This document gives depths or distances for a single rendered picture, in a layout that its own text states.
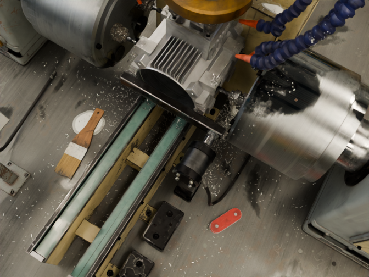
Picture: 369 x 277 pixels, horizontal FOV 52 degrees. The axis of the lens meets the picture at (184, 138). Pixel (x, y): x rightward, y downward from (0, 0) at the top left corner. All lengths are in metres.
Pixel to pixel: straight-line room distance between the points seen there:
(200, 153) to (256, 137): 0.11
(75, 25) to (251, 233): 0.63
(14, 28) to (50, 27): 0.20
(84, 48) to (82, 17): 0.07
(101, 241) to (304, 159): 0.45
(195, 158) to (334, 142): 0.26
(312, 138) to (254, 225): 0.35
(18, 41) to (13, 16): 0.08
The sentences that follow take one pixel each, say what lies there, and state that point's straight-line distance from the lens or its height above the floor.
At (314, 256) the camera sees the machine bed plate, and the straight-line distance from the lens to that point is 1.03.
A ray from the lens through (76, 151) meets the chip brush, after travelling 1.02.
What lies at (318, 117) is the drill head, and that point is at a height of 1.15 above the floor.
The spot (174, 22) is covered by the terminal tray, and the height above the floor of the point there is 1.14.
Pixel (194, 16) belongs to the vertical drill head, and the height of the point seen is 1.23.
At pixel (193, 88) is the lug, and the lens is 0.75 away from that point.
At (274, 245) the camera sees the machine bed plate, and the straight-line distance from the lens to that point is 1.00.
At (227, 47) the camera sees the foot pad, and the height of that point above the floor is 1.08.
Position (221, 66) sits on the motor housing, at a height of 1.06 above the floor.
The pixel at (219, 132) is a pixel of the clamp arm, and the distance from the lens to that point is 0.79.
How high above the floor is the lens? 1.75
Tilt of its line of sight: 68 degrees down
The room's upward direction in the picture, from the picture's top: 10 degrees clockwise
